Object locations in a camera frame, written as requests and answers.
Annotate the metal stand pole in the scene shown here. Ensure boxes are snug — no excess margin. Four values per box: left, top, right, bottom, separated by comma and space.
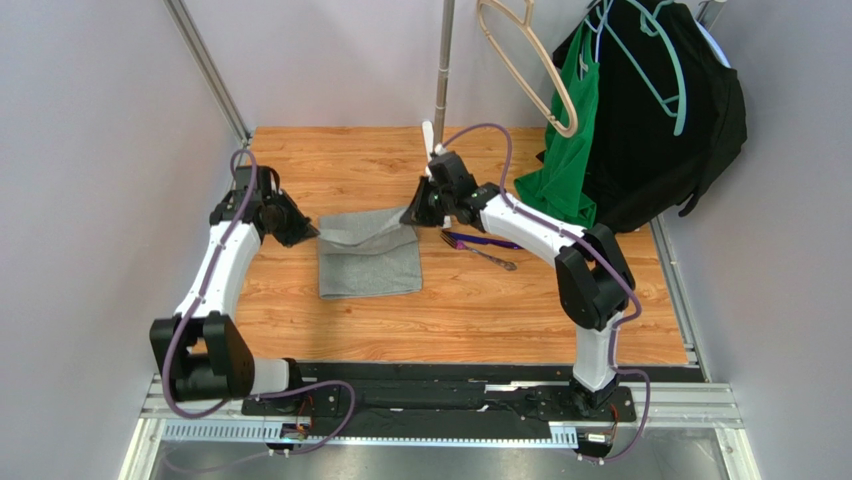
433, 0, 456, 146

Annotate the beige clothes hanger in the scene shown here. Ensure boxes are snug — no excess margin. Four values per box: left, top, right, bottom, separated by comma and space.
475, 0, 580, 138

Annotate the teal clothes hanger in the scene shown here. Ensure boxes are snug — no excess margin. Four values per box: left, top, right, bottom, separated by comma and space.
583, 1, 688, 137

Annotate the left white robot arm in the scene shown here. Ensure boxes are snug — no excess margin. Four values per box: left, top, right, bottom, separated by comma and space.
149, 166, 319, 402

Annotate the purple cable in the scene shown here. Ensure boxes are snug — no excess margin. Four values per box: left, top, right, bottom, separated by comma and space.
435, 122, 652, 464
160, 147, 357, 457

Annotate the green shirt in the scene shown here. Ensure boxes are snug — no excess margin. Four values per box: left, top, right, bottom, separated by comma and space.
514, 25, 599, 228

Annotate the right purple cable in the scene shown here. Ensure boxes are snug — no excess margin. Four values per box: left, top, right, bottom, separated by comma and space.
435, 122, 652, 464

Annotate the black shirt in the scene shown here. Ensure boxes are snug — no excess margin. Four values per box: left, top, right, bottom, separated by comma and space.
553, 1, 747, 232

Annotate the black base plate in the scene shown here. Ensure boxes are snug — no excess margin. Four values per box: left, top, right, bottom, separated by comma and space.
179, 359, 637, 442

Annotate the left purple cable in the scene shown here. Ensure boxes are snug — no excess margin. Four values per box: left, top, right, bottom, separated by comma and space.
160, 147, 357, 457

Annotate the grey cloth napkin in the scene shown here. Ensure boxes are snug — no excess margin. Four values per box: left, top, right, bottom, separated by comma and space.
317, 207, 423, 300

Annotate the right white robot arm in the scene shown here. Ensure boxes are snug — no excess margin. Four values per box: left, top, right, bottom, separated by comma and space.
401, 151, 635, 410

